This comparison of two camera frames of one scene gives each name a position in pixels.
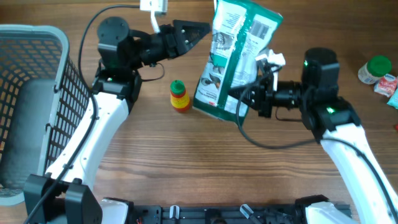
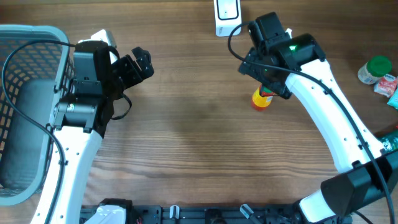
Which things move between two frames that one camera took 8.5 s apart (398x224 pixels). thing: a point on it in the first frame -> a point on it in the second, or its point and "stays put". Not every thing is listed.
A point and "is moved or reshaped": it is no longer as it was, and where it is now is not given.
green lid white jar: [375, 68] stays put
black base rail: [236, 213] stays put
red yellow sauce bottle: [180, 100] is moved or reshaped
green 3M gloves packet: [242, 32] -> [388, 139]
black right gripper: [260, 100] -> [252, 71]
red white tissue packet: [386, 85] stays put
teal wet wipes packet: [393, 101] stays put
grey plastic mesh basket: [44, 96] stays put
